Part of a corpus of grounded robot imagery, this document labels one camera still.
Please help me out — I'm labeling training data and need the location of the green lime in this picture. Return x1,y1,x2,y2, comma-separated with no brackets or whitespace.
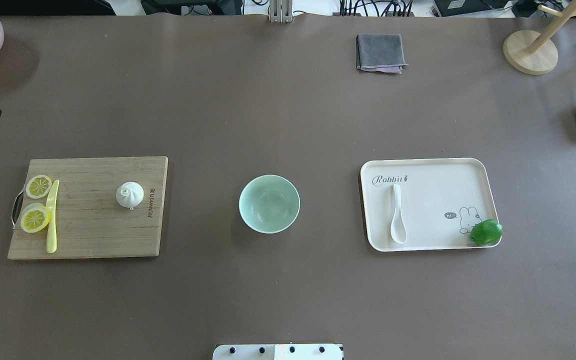
471,219,503,246

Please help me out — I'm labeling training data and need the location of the cream rabbit tray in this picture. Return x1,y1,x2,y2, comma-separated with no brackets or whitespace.
359,157,498,252

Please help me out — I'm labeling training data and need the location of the upper lemon slice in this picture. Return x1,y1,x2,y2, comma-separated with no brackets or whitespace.
24,174,53,199

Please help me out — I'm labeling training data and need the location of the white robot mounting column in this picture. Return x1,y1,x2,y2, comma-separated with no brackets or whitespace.
212,342,345,360

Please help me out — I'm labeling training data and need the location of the white ceramic spoon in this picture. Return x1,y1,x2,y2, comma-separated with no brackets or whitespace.
390,184,407,244

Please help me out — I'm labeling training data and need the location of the white steamed bun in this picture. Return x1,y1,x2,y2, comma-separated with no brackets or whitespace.
115,181,144,210

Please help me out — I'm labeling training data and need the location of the aluminium frame post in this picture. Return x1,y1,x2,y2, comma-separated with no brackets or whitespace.
269,0,293,23

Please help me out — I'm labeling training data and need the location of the grey folded cloth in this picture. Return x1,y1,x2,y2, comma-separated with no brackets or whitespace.
356,33,407,75

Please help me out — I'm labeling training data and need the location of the wooden mug tree stand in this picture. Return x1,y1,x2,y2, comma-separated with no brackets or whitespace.
502,0,576,76

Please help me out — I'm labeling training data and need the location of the bamboo cutting board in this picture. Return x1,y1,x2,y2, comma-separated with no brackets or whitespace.
7,156,169,260

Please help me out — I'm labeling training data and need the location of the pale green bowl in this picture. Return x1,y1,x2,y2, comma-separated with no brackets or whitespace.
238,174,301,234

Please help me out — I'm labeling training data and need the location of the lemon slice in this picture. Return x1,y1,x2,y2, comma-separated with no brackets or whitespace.
19,203,51,234
24,174,53,199

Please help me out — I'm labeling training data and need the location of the lower lemon slice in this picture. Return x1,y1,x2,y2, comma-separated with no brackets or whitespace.
19,203,51,234

